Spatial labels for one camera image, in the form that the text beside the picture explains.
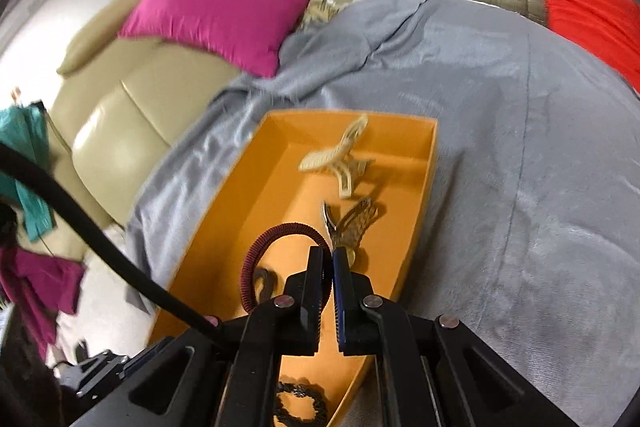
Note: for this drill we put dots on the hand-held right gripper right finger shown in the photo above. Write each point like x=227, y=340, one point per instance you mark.
x=342, y=302

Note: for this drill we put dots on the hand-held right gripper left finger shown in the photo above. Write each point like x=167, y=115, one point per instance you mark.
x=316, y=292

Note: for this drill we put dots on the silver and gold watch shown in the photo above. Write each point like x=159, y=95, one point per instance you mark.
x=360, y=222

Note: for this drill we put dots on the orange cardboard box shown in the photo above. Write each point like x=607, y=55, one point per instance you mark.
x=280, y=167

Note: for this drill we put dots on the beige hair claw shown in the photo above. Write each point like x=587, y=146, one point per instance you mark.
x=325, y=159

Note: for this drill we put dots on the white cloth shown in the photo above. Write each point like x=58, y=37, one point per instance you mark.
x=110, y=307

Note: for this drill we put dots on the grey blanket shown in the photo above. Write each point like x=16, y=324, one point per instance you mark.
x=500, y=157

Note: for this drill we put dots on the beige sofa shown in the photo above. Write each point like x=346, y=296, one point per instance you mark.
x=125, y=132

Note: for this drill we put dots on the magenta cloth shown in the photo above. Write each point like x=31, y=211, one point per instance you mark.
x=35, y=282

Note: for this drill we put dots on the patterned cushion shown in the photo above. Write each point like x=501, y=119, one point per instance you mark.
x=320, y=9

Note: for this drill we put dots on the pink pillow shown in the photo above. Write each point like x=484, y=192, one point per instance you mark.
x=220, y=7

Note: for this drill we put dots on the teal cloth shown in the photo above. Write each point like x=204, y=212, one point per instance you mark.
x=30, y=187

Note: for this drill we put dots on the red pillow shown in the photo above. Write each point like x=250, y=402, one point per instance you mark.
x=590, y=17

